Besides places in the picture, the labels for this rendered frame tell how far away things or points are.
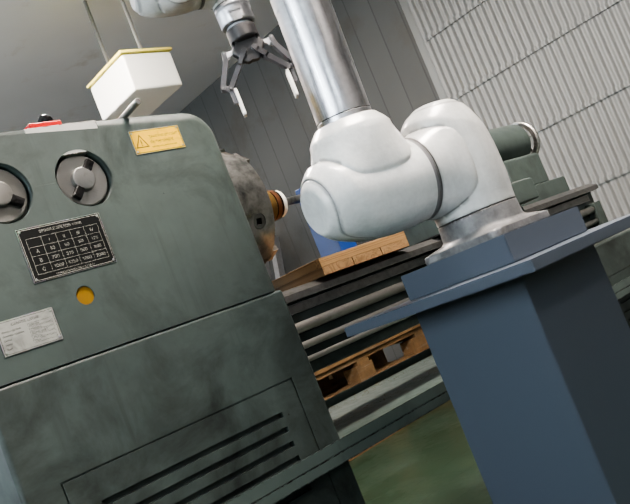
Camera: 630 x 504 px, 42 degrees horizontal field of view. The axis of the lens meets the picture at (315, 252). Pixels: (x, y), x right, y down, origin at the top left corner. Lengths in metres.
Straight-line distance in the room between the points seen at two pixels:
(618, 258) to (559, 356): 1.26
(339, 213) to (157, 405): 0.44
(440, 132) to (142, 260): 0.57
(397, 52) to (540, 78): 1.18
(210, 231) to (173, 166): 0.14
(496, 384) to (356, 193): 0.42
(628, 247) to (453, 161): 1.33
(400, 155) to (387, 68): 4.71
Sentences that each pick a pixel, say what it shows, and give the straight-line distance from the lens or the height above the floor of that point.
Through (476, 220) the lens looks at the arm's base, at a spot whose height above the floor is 0.84.
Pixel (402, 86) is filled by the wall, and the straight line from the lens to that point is 6.02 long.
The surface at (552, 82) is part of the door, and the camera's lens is 5.29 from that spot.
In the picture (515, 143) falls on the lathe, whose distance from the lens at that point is 2.74.
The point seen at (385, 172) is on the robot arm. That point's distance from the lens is 1.37.
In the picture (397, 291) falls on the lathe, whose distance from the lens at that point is 1.95.
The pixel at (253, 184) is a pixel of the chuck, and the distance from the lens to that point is 1.78.
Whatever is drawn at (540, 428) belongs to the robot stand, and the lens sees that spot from 1.46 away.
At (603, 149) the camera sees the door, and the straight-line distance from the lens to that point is 5.18.
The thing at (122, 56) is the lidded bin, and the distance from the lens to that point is 4.80.
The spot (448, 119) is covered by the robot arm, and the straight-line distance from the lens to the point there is 1.50.
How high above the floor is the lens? 0.79
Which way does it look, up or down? 4 degrees up
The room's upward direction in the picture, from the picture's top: 22 degrees counter-clockwise
